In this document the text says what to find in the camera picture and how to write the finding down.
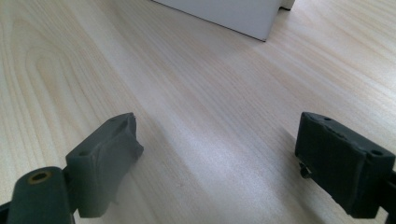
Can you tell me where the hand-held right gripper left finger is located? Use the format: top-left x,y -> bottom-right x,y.
64,112 -> 145,219

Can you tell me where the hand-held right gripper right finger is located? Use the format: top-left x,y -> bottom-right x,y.
294,111 -> 396,219

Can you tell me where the white book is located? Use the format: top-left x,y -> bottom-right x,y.
151,0 -> 296,43

